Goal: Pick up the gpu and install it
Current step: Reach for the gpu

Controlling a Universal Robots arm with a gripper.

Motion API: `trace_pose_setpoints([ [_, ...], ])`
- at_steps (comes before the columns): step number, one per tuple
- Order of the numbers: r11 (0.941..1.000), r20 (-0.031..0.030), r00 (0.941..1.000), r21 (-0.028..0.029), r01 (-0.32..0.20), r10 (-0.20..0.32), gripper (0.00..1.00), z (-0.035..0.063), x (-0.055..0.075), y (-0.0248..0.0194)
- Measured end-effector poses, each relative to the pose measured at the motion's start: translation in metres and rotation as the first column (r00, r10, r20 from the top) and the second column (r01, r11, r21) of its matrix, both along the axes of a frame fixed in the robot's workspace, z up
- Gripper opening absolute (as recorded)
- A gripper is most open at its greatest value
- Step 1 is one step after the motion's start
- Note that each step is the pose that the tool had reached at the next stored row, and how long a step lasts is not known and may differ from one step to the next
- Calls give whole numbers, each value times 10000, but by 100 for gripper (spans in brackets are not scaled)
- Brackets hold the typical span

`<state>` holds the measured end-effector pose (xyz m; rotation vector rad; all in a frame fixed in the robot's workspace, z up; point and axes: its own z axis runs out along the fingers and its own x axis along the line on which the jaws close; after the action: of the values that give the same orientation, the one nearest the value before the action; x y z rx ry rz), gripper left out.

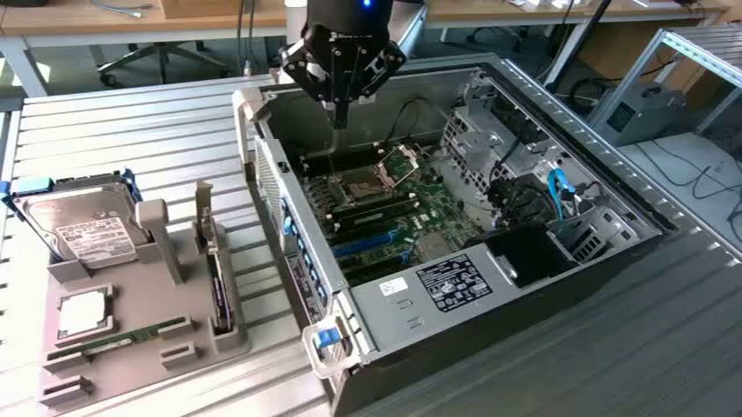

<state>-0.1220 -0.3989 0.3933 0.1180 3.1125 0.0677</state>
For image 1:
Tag grey machine box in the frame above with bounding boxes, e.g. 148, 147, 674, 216
602, 82, 689, 147

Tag brown cardboard box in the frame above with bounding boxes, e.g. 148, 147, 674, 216
159, 0, 244, 21

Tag metal socket cover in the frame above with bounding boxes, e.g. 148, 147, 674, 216
375, 145, 423, 189

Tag grey parts rack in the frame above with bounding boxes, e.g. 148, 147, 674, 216
39, 198, 254, 409

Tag green motherboard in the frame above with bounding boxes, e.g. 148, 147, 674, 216
298, 142, 494, 288

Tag blue disk caddy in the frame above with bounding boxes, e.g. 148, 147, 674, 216
0, 167, 146, 266

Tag blue card retention clips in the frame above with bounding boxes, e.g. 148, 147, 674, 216
279, 197, 332, 316

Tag black star chair base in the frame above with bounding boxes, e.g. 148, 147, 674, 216
463, 25, 533, 53

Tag graphics card with metal bracket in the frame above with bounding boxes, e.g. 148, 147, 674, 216
194, 180, 236, 339

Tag aluminium frame table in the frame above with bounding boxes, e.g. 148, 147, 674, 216
585, 23, 742, 147

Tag wooden desk white frame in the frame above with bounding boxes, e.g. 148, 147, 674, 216
0, 0, 291, 99
426, 0, 731, 83

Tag CPU socket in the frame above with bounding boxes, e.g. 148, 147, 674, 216
339, 173, 379, 204

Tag perforated metal drive cage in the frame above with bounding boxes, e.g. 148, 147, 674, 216
438, 106, 562, 223

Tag black wire bundle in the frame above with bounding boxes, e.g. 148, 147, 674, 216
486, 171, 553, 229

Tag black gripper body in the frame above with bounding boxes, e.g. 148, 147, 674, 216
299, 0, 398, 104

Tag silver chipset heat sink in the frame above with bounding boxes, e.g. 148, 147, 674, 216
415, 232, 458, 261

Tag blue disk wire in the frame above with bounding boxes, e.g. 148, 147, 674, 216
546, 168, 579, 223

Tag black RAM stick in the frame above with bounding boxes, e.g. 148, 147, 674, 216
330, 195, 419, 229

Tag silver CPU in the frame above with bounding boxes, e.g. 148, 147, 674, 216
57, 293, 112, 341

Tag black slanted pole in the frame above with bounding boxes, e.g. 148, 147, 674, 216
542, 0, 614, 90

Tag metal disk bay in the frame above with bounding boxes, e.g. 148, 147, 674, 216
546, 205, 667, 267

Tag grey star chair base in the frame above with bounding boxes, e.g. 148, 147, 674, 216
95, 41, 231, 88

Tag silver hard disk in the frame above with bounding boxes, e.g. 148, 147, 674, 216
11, 173, 141, 268

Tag blue expansion slot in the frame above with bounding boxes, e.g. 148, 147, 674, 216
332, 233, 396, 258

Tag green RAM stick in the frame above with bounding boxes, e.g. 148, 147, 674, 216
45, 316, 190, 361

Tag grey power supply unit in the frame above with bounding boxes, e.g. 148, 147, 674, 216
346, 242, 521, 364

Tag light blue cable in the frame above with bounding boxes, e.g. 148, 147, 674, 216
92, 0, 155, 21

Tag black expansion slot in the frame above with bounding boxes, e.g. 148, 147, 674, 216
338, 255, 407, 271
331, 223, 382, 244
346, 265, 411, 284

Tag black air duct box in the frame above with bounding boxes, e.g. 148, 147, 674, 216
464, 223, 581, 290

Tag open black PC case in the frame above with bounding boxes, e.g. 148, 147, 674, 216
231, 51, 681, 417

